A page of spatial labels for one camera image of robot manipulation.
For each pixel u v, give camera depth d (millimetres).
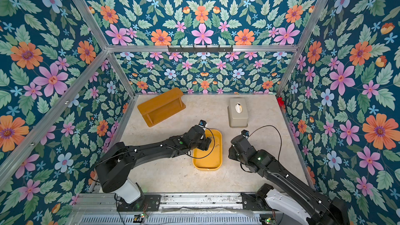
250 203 734
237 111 987
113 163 494
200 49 932
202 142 776
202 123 770
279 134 985
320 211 397
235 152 647
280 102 1159
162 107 953
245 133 706
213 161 833
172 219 703
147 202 732
